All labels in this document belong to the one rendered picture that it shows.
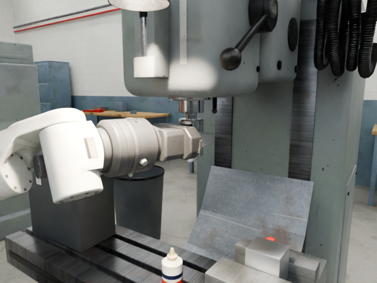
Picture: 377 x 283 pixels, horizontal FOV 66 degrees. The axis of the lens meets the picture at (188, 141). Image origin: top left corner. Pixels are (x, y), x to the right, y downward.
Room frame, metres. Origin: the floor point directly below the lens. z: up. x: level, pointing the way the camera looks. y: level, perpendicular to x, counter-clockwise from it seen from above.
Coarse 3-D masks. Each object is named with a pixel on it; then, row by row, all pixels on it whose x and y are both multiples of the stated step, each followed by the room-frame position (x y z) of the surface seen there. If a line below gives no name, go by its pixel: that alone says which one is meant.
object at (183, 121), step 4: (180, 120) 0.54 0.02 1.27; (184, 120) 0.54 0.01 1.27; (188, 120) 0.53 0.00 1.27; (192, 120) 0.53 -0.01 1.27; (196, 120) 0.53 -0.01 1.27; (200, 120) 0.54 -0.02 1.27; (180, 124) 0.54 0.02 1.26; (184, 124) 0.53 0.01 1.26; (188, 124) 0.53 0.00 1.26; (192, 124) 0.53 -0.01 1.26; (196, 124) 0.53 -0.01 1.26; (200, 124) 0.54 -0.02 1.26
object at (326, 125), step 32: (256, 96) 0.87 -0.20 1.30; (288, 96) 0.82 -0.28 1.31; (320, 96) 0.77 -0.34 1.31; (352, 96) 0.76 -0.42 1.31; (224, 128) 0.92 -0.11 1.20; (256, 128) 0.87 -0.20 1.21; (288, 128) 0.81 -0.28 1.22; (320, 128) 0.77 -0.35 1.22; (352, 128) 0.84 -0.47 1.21; (224, 160) 0.92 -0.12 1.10; (256, 160) 0.86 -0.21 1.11; (288, 160) 0.81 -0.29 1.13; (320, 160) 0.77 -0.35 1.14; (352, 160) 0.93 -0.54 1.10; (320, 192) 0.76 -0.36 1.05; (352, 192) 1.00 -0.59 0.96; (320, 224) 0.76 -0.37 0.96; (320, 256) 0.75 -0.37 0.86
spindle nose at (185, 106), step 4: (180, 104) 0.54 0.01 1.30; (184, 104) 0.53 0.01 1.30; (188, 104) 0.53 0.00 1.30; (192, 104) 0.53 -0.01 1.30; (196, 104) 0.53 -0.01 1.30; (200, 104) 0.54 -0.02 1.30; (180, 108) 0.54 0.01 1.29; (184, 108) 0.53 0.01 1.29; (188, 108) 0.53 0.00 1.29; (192, 108) 0.53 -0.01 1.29; (196, 108) 0.53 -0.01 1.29; (200, 108) 0.54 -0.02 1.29; (180, 112) 0.54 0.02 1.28; (184, 112) 0.53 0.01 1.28; (188, 112) 0.53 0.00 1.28; (192, 112) 0.53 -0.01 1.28; (196, 112) 0.53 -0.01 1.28; (200, 112) 0.54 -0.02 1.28
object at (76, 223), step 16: (32, 192) 0.79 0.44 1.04; (48, 192) 0.74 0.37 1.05; (112, 192) 0.78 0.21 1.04; (32, 208) 0.79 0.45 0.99; (48, 208) 0.75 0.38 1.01; (64, 208) 0.71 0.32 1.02; (80, 208) 0.69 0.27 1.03; (96, 208) 0.73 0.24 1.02; (112, 208) 0.77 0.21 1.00; (32, 224) 0.79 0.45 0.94; (48, 224) 0.75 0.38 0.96; (64, 224) 0.71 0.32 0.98; (80, 224) 0.68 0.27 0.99; (96, 224) 0.73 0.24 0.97; (112, 224) 0.77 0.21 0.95; (64, 240) 0.72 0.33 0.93; (80, 240) 0.68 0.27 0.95; (96, 240) 0.72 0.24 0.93
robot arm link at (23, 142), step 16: (48, 112) 0.39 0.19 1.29; (64, 112) 0.39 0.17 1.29; (80, 112) 0.41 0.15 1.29; (16, 128) 0.38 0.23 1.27; (32, 128) 0.38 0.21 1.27; (0, 144) 0.38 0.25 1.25; (16, 144) 0.39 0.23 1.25; (32, 144) 0.42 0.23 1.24; (0, 160) 0.37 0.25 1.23; (16, 160) 0.41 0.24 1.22; (32, 160) 0.43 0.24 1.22; (0, 176) 0.37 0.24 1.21; (16, 176) 0.39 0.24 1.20; (32, 176) 0.42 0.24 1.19; (0, 192) 0.37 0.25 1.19; (16, 192) 0.38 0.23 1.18
